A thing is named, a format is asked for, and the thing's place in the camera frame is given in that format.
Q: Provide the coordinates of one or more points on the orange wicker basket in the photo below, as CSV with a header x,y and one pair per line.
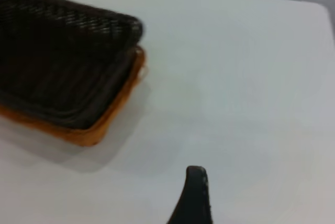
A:
x,y
110,119

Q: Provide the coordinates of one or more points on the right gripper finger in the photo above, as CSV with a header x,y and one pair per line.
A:
x,y
195,203

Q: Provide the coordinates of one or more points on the dark brown wicker basket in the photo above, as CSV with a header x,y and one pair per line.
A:
x,y
60,64

